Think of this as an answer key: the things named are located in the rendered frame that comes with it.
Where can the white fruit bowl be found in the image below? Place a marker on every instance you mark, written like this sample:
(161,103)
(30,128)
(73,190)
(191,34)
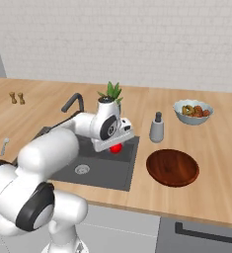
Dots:
(193,118)

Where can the pale grey cupboard door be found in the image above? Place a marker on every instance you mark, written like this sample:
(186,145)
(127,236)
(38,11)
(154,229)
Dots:
(120,242)

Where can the dark grey sink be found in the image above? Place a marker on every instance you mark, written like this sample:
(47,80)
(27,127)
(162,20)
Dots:
(101,171)

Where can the pale grey drawer front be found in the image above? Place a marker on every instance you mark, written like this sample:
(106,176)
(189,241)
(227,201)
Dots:
(127,220)

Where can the dark grey tap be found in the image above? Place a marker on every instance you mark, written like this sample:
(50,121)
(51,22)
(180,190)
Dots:
(75,99)

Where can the green potted plant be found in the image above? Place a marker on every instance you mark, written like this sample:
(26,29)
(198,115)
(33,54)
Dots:
(113,90)

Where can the brown wooden bowl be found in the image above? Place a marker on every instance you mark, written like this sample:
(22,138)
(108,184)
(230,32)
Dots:
(172,167)

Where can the orange fruit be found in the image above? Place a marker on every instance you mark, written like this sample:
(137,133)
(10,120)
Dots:
(199,111)

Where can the dark grey dishwasher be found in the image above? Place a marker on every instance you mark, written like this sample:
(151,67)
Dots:
(199,242)

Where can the green yellow fruit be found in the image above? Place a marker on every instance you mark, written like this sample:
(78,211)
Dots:
(187,109)

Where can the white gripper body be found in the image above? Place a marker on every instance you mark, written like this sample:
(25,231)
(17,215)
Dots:
(112,140)

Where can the grey soap dispenser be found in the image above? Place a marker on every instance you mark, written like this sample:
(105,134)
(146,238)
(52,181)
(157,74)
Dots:
(157,130)

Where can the wooden shaker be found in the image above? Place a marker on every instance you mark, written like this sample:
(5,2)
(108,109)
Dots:
(13,98)
(21,98)

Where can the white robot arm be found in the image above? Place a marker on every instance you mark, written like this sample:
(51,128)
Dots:
(45,154)

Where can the grey spoon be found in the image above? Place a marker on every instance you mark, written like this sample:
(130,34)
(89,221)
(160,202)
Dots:
(4,146)

